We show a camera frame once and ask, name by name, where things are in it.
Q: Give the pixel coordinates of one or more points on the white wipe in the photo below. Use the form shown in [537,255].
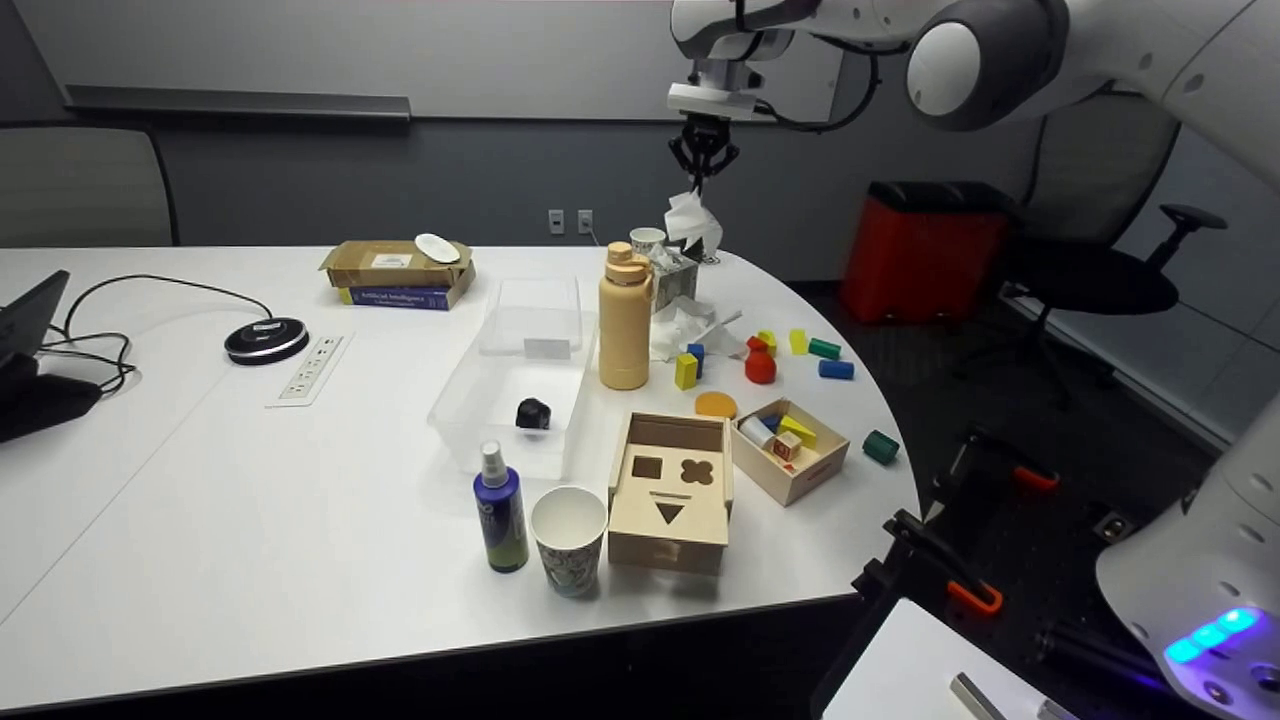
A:
[691,226]

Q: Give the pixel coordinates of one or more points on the blue cube block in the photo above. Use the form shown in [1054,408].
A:
[696,352]

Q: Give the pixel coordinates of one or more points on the yellow L-shaped block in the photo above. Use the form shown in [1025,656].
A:
[771,338]

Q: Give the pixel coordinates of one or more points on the small yellow block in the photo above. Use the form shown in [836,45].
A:
[798,430]

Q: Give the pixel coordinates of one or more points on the green rounded block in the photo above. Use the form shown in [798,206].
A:
[881,446]

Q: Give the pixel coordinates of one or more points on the white paper sheet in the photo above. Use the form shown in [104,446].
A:
[894,675]

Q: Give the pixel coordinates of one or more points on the black round puck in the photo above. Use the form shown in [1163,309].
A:
[264,338]

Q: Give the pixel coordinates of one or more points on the black laptop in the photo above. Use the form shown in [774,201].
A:
[42,403]

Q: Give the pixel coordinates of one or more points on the black orange clamp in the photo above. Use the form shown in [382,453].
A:
[992,462]
[935,566]

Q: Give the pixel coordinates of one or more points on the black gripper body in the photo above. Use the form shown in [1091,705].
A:
[704,133]

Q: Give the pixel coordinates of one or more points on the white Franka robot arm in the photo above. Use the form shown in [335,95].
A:
[1145,54]

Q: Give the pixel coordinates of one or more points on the patterned paper cup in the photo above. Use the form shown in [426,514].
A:
[571,546]

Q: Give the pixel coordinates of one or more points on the orange disc block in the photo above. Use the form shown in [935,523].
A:
[719,406]

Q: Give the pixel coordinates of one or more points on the blue cylinder block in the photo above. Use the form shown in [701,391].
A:
[836,371]

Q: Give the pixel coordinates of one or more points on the blue book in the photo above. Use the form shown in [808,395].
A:
[400,299]

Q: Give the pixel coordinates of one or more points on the black office chair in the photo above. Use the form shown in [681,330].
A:
[1103,214]

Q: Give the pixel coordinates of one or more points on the red trash bin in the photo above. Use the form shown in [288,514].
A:
[923,260]

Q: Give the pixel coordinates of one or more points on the white wall outlet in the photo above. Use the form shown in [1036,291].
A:
[585,223]
[557,223]

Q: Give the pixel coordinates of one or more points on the white cylinder block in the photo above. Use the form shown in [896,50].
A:
[759,430]

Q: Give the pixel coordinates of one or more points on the whiteboard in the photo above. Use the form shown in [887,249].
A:
[400,45]

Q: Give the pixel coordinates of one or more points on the white power strip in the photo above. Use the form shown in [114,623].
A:
[306,371]

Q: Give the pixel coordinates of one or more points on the beige chair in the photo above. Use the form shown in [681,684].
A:
[83,184]

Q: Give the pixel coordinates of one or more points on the tan plastic bottle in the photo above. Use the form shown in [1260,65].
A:
[627,323]

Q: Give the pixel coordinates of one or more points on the purple spray bottle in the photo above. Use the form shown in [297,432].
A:
[502,523]

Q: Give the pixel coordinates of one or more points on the red angular block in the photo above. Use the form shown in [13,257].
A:
[759,343]

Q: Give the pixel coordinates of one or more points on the small dark object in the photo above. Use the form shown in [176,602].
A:
[533,413]

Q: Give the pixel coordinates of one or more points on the white round tape dispenser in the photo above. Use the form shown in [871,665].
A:
[436,245]

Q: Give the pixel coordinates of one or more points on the wooden shape sorter box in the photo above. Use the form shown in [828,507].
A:
[669,514]

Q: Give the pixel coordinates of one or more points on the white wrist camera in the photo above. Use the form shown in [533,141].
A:
[712,102]

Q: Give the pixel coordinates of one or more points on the brown cardboard box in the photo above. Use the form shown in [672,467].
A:
[386,260]

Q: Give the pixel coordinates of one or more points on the small wooden tray box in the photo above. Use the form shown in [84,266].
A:
[807,478]

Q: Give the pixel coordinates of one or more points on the red cylinder block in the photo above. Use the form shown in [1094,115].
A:
[761,365]

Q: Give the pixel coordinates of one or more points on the yellow rectangular block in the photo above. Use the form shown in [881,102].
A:
[798,343]

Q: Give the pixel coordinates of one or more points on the clear plastic bin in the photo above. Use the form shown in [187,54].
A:
[485,406]

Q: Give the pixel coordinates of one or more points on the silver tissue box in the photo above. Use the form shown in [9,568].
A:
[672,282]

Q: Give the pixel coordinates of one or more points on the green long block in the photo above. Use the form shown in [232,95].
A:
[826,348]

